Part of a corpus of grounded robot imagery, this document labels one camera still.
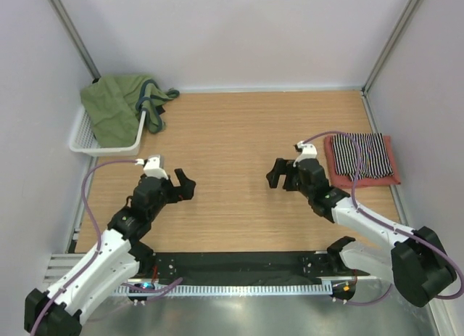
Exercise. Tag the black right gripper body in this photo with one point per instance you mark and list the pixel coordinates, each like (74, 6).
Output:
(293, 181)

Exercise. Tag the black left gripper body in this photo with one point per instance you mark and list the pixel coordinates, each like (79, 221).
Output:
(165, 191)

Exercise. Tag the salmon red tank top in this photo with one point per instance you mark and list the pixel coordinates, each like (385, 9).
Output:
(344, 182)

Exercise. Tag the black white striped tank top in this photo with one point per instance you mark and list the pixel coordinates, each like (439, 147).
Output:
(374, 159)

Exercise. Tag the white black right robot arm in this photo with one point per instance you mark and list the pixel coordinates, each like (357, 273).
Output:
(414, 261)

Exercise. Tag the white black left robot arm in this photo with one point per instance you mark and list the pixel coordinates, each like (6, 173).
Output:
(118, 255)

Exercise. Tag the green tank top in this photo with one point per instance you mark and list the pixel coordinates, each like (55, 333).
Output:
(117, 104)

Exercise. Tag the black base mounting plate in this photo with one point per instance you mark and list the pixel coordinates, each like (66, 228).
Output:
(245, 269)

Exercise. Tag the white plastic basket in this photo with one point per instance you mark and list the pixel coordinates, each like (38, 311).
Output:
(82, 139)

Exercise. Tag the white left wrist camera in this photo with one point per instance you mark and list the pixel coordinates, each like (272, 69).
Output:
(153, 166)

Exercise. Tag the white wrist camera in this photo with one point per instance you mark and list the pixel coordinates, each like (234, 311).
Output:
(306, 150)
(153, 166)

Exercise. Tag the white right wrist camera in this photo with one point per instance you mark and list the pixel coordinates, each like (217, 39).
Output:
(306, 150)

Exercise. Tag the slotted grey cable duct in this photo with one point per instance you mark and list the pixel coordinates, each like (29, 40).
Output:
(228, 291)

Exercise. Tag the aluminium frame rail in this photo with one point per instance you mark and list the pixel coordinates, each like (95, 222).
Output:
(59, 265)

